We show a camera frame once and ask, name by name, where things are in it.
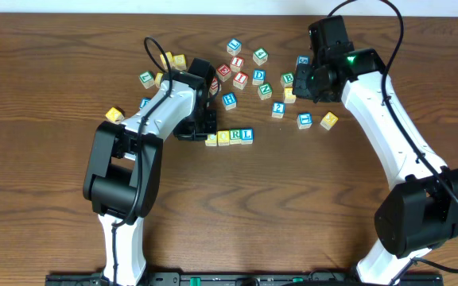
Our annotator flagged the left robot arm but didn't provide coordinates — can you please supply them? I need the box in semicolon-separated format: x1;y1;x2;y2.
83;71;216;285

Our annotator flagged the blue l block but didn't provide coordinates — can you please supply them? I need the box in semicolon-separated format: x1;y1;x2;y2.
227;38;242;56
241;129;254;145

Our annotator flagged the yellow S block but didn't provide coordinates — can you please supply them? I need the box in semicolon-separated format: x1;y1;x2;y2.
154;72;164;88

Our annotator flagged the blue L block back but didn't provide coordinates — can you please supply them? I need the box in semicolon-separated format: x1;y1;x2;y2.
227;38;242;56

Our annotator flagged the blue H block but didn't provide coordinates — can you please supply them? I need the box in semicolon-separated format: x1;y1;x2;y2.
222;92;237;110

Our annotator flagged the yellow C block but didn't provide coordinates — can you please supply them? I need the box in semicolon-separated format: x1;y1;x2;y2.
205;134;218;146

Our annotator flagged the yellow K block right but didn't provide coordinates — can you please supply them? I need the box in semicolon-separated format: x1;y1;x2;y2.
320;111;339;130

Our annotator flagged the red E block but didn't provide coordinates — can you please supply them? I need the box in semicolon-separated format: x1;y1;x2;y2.
216;64;232;82

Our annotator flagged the red U block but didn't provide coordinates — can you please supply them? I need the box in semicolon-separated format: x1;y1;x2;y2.
209;76;221;95

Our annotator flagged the blue P block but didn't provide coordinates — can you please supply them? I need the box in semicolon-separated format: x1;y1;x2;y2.
139;98;150;109

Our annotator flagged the green N block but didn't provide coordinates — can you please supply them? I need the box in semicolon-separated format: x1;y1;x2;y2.
258;83;273;100

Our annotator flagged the red i block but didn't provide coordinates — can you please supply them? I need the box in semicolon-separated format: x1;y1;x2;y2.
233;71;248;90
230;56;244;72

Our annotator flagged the red I block back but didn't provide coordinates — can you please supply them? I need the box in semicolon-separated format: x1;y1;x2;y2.
230;56;244;72

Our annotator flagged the yellow G block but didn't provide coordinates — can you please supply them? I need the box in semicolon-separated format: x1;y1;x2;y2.
283;87;297;103

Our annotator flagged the yellow O block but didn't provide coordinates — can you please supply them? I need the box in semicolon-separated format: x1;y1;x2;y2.
217;130;230;146

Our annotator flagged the red I block front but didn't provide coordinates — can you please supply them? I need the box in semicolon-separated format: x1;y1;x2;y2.
233;71;248;90

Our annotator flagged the yellow K block far left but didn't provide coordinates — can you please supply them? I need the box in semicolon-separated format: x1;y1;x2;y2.
105;106;125;124

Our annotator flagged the blue T block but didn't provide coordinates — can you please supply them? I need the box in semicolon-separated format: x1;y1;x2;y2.
297;113;312;129

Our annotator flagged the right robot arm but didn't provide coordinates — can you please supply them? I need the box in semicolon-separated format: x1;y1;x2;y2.
293;48;458;285

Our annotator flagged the green L block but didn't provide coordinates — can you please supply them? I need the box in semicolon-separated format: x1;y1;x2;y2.
139;71;155;89

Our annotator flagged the blue D block centre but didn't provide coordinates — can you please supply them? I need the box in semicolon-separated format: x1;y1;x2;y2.
252;69;266;86

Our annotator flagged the green B block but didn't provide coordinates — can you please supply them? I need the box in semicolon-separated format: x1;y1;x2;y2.
281;72;294;88

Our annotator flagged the blue 2 block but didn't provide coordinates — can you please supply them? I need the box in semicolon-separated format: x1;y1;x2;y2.
272;102;285;118

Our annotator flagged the yellow k block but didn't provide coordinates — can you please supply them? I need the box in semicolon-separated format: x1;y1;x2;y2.
105;106;125;124
320;111;339;130

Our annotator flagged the green 4 block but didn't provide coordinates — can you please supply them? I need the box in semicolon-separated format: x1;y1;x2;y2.
253;48;269;66

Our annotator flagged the green R block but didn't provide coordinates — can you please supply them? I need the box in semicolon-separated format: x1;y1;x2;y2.
229;129;242;145

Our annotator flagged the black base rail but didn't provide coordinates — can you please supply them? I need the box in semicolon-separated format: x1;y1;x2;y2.
45;271;444;286

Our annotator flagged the blue 5 block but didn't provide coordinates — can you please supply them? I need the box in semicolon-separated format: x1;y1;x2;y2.
296;55;310;65

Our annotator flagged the yellow block back right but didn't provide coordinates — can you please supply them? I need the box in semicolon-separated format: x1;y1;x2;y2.
173;54;187;71

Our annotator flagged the yellow block back left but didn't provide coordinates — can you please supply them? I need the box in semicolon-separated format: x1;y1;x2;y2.
160;52;174;70

